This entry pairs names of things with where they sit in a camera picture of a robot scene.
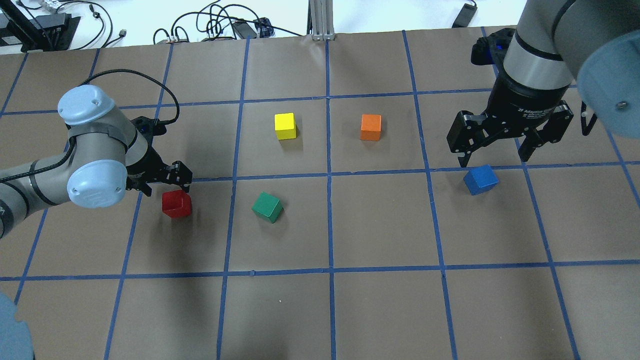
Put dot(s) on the aluminium frame post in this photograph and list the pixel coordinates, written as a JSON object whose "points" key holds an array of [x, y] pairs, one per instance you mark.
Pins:
{"points": [[320, 22]]}

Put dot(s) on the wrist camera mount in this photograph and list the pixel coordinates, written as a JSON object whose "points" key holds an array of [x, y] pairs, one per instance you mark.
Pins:
{"points": [[149, 128], [492, 49]]}

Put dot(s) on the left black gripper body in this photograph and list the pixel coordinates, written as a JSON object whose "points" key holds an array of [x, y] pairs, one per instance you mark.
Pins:
{"points": [[149, 168]]}

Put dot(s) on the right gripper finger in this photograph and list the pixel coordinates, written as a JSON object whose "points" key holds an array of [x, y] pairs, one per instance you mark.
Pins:
{"points": [[466, 135], [551, 132]]}

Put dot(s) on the yellow block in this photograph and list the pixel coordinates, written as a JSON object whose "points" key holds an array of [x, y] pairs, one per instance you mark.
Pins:
{"points": [[285, 126]]}

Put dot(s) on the green block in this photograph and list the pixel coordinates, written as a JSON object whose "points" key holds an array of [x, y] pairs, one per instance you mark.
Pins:
{"points": [[267, 207]]}

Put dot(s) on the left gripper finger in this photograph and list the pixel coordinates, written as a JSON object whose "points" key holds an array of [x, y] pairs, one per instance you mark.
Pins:
{"points": [[178, 174], [143, 188]]}

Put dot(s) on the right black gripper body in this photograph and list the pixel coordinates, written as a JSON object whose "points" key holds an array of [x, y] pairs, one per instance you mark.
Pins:
{"points": [[525, 105]]}

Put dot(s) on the red block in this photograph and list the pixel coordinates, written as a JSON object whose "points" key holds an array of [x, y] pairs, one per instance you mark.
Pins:
{"points": [[176, 204]]}

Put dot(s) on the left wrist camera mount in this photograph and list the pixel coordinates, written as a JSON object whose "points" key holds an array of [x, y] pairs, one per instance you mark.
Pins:
{"points": [[149, 128]]}

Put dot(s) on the black power adapter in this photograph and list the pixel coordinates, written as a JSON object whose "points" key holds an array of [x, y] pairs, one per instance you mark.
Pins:
{"points": [[465, 15]]}

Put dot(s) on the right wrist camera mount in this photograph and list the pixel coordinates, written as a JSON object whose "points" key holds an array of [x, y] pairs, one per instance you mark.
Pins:
{"points": [[492, 49]]}

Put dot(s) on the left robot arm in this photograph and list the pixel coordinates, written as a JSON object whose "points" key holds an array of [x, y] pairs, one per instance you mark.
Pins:
{"points": [[108, 154]]}

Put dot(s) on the blue block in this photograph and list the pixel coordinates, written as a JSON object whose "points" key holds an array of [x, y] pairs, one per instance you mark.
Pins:
{"points": [[481, 179]]}

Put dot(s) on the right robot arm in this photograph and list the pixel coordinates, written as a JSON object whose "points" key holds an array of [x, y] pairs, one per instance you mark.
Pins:
{"points": [[592, 43]]}

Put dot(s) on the orange block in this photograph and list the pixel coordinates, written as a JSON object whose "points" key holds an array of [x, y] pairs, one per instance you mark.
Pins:
{"points": [[371, 127]]}

